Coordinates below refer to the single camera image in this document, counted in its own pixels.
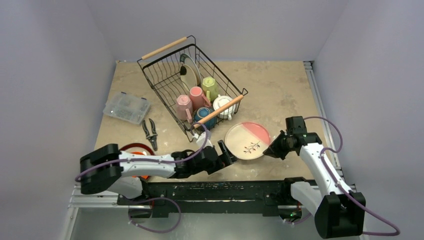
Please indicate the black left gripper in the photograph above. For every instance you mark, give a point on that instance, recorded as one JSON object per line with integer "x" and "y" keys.
{"x": 230, "y": 158}

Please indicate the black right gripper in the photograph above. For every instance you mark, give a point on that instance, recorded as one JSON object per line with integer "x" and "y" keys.
{"x": 278, "y": 144}

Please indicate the green rimmed white plate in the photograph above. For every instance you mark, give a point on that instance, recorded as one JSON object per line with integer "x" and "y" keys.
{"x": 189, "y": 72}

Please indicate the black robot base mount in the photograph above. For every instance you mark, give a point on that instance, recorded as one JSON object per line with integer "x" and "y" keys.
{"x": 269, "y": 198}

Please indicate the dusty pink mug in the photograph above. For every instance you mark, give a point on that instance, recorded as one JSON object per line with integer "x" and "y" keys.
{"x": 198, "y": 98}

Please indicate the white cup with handle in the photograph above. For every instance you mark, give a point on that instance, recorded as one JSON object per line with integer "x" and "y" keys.
{"x": 221, "y": 101}

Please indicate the dark red clear plate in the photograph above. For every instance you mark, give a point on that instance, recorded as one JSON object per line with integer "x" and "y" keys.
{"x": 138, "y": 149}

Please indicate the clear plastic screw box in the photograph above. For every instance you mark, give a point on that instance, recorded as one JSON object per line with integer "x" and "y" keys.
{"x": 127, "y": 107}

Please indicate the black wire dish rack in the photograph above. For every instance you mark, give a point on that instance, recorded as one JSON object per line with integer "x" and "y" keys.
{"x": 161, "y": 68}

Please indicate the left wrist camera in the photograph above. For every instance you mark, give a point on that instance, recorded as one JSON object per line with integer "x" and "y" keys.
{"x": 200, "y": 137}

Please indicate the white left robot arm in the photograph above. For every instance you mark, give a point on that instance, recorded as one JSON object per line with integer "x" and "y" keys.
{"x": 113, "y": 170}

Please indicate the black pliers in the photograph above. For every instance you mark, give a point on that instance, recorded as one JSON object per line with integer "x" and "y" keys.
{"x": 150, "y": 134}

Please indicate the dark blue beige bowl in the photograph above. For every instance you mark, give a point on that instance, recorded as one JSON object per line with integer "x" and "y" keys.
{"x": 203, "y": 112}

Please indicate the light pink mug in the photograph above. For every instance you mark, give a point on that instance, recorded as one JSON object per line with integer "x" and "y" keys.
{"x": 184, "y": 108}

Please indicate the yellow-green mug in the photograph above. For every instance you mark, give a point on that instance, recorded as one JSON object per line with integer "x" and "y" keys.
{"x": 210, "y": 88}

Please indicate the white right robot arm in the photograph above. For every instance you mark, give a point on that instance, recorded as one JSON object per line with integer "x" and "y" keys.
{"x": 336, "y": 209}

